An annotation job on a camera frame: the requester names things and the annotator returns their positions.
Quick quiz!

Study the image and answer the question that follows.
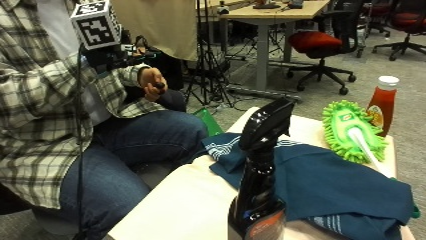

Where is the black tripod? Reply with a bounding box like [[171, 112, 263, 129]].
[[182, 0, 235, 108]]

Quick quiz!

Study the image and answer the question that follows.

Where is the red ketchup bottle white cap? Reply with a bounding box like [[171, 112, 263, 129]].
[[366, 75, 400, 138]]

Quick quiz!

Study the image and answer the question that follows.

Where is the white cube with black markers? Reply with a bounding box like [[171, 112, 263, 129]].
[[69, 0, 123, 51]]

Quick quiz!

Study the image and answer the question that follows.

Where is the green duster mop white handle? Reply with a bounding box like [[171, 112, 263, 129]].
[[320, 99, 396, 180]]

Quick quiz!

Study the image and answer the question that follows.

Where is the black spray bottle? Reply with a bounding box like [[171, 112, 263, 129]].
[[226, 97, 296, 240]]

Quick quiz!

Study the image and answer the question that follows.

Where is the the person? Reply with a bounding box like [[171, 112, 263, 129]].
[[0, 0, 210, 240]]

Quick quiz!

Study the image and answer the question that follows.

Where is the black glove cable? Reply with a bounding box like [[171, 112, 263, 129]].
[[73, 46, 87, 236]]

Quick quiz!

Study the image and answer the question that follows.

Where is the teal cloth with white stripes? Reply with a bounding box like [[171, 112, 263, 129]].
[[201, 132, 420, 240]]

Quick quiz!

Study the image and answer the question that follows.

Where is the black device on desk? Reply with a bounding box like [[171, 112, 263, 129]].
[[251, 0, 282, 10]]

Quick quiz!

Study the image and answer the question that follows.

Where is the green flat board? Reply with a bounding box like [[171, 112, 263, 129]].
[[193, 106, 224, 137]]

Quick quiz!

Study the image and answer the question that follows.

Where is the wooden desk with grey legs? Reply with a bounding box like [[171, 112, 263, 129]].
[[218, 0, 332, 102]]

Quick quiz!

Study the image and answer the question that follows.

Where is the red seat black office chair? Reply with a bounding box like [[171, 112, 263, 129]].
[[370, 0, 426, 62], [284, 0, 359, 96], [359, 0, 394, 38]]

